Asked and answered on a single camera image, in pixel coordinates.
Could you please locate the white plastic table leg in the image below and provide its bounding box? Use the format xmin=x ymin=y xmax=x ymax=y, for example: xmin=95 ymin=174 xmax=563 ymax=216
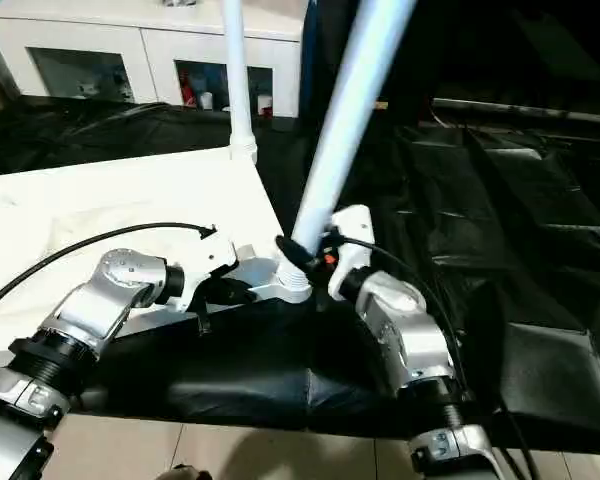
xmin=288 ymin=0 xmax=417 ymax=254
xmin=221 ymin=0 xmax=260 ymax=162

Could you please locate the white plastic table top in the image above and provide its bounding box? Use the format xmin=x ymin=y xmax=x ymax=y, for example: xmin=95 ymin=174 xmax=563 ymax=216
xmin=0 ymin=144 xmax=315 ymax=362

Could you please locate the black glossy mat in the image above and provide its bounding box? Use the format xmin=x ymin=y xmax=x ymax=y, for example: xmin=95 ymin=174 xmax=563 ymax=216
xmin=0 ymin=94 xmax=600 ymax=436

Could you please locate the black long pole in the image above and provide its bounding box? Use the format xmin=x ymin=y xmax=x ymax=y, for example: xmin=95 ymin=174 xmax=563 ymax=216
xmin=432 ymin=97 xmax=600 ymax=125

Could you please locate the white cabinet with glass doors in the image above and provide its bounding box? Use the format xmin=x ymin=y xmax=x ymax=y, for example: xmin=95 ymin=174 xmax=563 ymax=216
xmin=0 ymin=0 xmax=302 ymax=120

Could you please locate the black backdrop cloth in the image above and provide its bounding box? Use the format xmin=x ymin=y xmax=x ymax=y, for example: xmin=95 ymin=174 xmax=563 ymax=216
xmin=299 ymin=0 xmax=600 ymax=109

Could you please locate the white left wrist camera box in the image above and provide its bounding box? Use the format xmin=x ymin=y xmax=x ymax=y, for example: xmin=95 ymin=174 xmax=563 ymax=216
xmin=171 ymin=233 xmax=242 ymax=312

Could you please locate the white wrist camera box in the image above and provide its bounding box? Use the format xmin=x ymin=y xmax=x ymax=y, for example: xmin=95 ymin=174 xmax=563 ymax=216
xmin=171 ymin=233 xmax=242 ymax=312
xmin=326 ymin=204 xmax=375 ymax=302

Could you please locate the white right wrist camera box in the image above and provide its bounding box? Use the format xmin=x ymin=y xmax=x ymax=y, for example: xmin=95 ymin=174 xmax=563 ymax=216
xmin=326 ymin=204 xmax=375 ymax=302

